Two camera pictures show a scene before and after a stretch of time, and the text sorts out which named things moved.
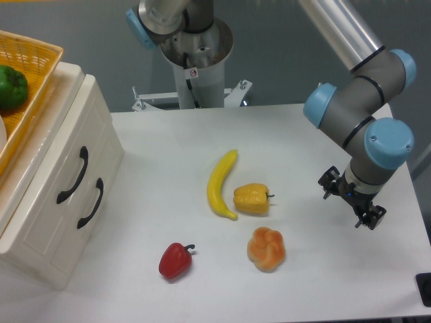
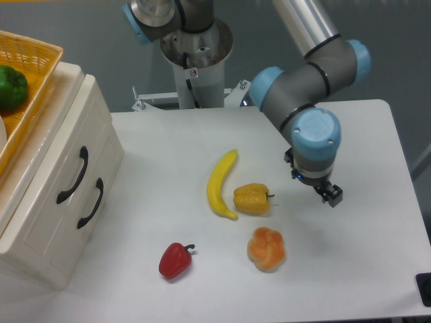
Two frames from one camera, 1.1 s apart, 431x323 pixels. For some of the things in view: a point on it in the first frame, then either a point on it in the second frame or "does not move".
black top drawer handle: (62, 194) does not move
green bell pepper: (13, 87) does not move
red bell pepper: (176, 261) does not move
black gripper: (357, 200) → (332, 194)
